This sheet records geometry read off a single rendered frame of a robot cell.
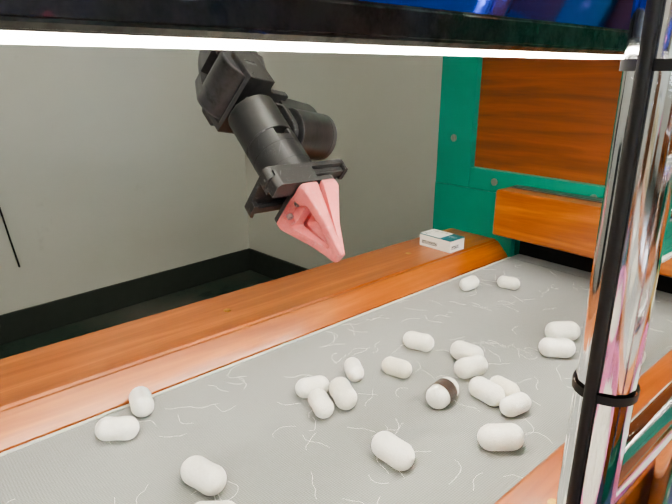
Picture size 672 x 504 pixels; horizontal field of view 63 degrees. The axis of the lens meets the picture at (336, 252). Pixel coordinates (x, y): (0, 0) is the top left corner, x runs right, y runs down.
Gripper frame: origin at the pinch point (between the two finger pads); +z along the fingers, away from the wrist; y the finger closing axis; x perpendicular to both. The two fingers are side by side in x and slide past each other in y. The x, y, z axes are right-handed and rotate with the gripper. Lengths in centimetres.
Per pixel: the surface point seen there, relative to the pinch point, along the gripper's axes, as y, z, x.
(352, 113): 121, -102, 82
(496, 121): 43.5, -15.7, -0.3
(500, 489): -3.6, 25.0, -5.9
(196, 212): 85, -125, 167
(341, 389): -5.9, 12.2, 2.3
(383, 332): 7.8, 7.0, 9.0
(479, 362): 7.8, 15.9, -0.8
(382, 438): -8.0, 17.7, -2.3
